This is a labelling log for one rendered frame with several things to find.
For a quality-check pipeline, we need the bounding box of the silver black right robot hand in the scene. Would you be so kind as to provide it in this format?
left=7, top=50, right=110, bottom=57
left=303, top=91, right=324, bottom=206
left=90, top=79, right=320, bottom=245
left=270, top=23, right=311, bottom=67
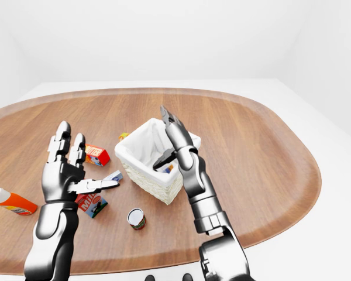
left=152, top=105, right=194, bottom=172

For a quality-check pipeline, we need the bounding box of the red butter box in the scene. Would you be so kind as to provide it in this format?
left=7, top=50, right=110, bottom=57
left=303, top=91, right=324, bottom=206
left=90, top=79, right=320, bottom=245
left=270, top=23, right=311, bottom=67
left=84, top=143, right=111, bottom=167

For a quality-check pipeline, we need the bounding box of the small blue white box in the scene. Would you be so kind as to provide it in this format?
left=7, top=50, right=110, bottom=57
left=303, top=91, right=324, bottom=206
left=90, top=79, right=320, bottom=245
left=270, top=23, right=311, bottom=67
left=102, top=170, right=124, bottom=188

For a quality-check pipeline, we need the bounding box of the white woven basket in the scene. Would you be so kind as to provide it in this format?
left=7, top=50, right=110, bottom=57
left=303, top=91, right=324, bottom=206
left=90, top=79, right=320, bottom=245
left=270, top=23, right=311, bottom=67
left=114, top=117, right=202, bottom=206

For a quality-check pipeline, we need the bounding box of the red blue milk carton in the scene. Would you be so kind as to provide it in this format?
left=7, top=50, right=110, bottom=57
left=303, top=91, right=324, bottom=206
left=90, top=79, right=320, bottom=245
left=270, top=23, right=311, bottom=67
left=74, top=193, right=109, bottom=219

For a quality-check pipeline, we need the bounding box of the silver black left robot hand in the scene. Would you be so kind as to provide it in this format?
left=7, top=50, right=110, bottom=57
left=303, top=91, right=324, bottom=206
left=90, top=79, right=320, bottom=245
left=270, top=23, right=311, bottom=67
left=41, top=120, right=121, bottom=204

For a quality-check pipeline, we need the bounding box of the red green soup can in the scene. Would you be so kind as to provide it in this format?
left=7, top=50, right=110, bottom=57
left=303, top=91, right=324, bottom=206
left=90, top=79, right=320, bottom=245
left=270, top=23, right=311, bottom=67
left=126, top=207, right=147, bottom=231

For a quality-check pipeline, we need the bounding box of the orange bottle with white cap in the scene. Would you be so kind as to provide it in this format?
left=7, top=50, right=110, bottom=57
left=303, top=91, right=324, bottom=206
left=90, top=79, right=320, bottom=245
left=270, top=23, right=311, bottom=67
left=0, top=187, right=39, bottom=217

